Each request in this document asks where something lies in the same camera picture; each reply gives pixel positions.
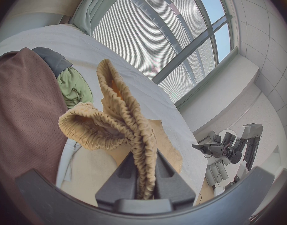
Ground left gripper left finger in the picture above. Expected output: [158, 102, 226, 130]
[95, 152, 137, 206]

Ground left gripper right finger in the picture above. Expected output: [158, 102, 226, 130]
[155, 148, 195, 206]

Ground tan shorts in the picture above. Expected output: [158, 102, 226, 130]
[58, 59, 183, 200]

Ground bed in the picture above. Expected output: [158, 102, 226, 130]
[0, 0, 210, 207]

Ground white garment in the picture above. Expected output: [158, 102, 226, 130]
[56, 138, 82, 188]

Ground green garment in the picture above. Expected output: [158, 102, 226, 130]
[57, 66, 94, 110]

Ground window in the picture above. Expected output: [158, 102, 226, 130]
[91, 0, 239, 109]

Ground brown garment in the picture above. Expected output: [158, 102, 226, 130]
[0, 47, 69, 190]

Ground black garment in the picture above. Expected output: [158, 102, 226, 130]
[32, 47, 73, 78]

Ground grey-green curtain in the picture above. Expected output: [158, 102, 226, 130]
[72, 0, 121, 36]

